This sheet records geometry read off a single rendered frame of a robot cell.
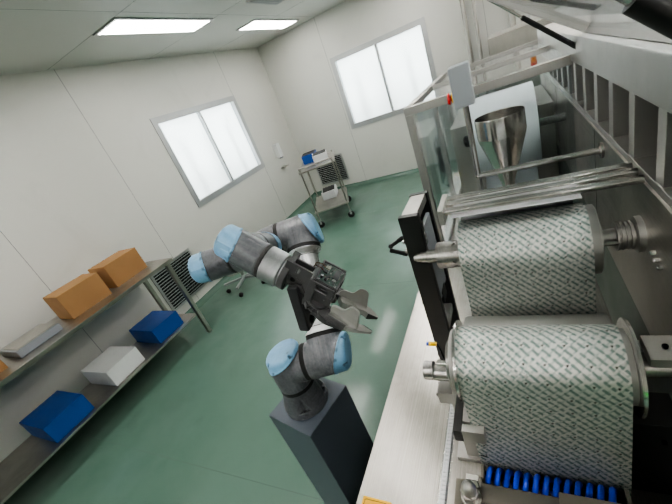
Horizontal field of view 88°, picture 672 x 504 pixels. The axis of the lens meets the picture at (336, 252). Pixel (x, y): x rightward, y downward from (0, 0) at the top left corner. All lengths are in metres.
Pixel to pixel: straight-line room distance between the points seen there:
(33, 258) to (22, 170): 0.76
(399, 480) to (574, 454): 0.42
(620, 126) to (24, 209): 3.94
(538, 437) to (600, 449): 0.09
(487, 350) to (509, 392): 0.07
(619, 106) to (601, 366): 0.59
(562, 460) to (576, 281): 0.32
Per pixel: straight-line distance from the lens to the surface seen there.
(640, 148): 0.89
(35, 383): 3.96
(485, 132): 1.18
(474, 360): 0.65
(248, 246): 0.71
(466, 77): 1.01
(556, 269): 0.80
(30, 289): 3.90
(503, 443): 0.79
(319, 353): 1.07
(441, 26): 6.03
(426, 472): 1.02
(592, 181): 0.83
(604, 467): 0.81
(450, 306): 1.15
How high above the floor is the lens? 1.77
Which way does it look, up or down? 24 degrees down
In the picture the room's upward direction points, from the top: 22 degrees counter-clockwise
